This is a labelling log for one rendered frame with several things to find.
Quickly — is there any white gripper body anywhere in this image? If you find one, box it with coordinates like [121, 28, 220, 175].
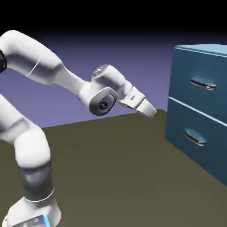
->
[136, 97, 157, 119]

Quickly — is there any blue cabinet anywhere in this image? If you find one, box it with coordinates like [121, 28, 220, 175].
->
[164, 43, 227, 187]

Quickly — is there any blue drawer front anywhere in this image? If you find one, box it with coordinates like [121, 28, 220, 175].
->
[165, 98, 227, 186]
[168, 47, 227, 124]

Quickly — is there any curved metal drawer handle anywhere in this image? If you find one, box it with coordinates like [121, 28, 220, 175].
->
[190, 78, 217, 91]
[183, 128, 207, 147]

